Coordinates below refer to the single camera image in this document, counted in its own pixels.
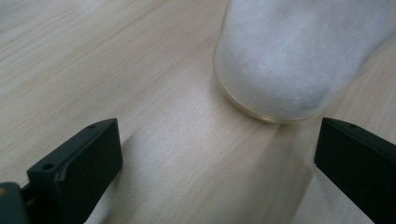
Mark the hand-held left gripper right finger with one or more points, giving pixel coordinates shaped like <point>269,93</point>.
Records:
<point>358,168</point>

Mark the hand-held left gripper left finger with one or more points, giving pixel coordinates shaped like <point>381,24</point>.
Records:
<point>84,174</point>

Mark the glass jar with white powder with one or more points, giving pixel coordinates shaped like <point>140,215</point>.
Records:
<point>280,62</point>

